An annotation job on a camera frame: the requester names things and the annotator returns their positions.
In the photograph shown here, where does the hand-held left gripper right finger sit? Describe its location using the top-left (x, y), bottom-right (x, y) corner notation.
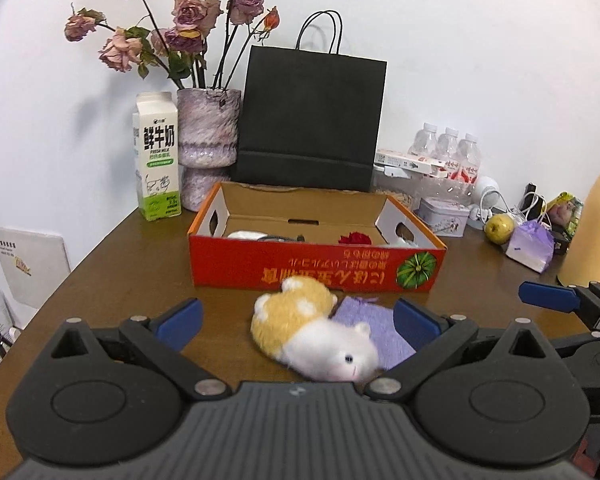
top-left (365, 298), bottom-right (564, 401)

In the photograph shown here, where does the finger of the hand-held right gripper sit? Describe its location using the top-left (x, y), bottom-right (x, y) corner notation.
top-left (519, 281), bottom-right (600, 329)

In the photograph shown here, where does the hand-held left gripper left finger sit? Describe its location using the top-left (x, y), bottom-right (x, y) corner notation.
top-left (50, 298), bottom-right (231, 401)

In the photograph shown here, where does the lavender cloth pouch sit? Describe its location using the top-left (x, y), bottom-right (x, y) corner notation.
top-left (330, 296), bottom-right (418, 371)

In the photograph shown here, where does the orange white plush hamster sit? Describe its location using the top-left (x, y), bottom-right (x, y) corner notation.
top-left (250, 278), bottom-right (381, 381)

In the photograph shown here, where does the red cardboard box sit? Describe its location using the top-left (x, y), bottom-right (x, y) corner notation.
top-left (187, 181), bottom-right (448, 292)

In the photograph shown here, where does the purple tissue pack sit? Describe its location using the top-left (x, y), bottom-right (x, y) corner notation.
top-left (504, 219), bottom-right (556, 273)

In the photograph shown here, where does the green apple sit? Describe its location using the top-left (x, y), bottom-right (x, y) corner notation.
top-left (484, 213), bottom-right (517, 245)

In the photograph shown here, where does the cream yellow thermos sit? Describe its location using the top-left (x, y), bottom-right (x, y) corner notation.
top-left (557, 141), bottom-right (600, 288)

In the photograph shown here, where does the colourful snack packet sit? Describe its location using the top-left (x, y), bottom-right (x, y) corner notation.
top-left (545, 191), bottom-right (584, 241)

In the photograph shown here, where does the black charger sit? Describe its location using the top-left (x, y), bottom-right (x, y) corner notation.
top-left (522, 183), bottom-right (546, 216)

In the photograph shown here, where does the red artificial flower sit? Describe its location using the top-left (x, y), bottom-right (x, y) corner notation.
top-left (339, 231), bottom-right (377, 259)

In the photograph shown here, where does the printed white tin box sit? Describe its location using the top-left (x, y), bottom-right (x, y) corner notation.
top-left (416, 196), bottom-right (472, 238)

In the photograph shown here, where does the white robot-shaped desk fan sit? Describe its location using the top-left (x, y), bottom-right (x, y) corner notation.
top-left (467, 176), bottom-right (501, 231)

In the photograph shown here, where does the clear jar of seeds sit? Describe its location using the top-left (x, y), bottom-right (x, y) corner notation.
top-left (372, 165), bottom-right (421, 208)

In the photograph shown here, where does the white card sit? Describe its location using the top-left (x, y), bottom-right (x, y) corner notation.
top-left (0, 226), bottom-right (72, 311)

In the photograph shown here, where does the clear water bottle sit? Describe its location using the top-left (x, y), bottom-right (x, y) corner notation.
top-left (452, 133), bottom-right (482, 196)
top-left (434, 127), bottom-right (461, 162)
top-left (406, 121), bottom-right (439, 157)

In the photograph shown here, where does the white orange paper carton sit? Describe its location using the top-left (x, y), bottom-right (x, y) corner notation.
top-left (375, 149), bottom-right (451, 177)

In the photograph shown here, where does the white green milk carton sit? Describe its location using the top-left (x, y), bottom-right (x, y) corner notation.
top-left (132, 92), bottom-right (183, 222)

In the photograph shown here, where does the mottled purple vase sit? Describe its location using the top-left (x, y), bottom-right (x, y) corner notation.
top-left (176, 88), bottom-right (242, 212)

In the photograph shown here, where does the black paper bag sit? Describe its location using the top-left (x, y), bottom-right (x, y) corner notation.
top-left (231, 10), bottom-right (387, 192)

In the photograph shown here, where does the dried pink rose bouquet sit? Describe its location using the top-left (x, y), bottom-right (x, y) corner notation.
top-left (64, 0), bottom-right (281, 92)

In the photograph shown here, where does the white cable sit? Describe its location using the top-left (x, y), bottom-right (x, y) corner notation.
top-left (480, 187), bottom-right (518, 226)

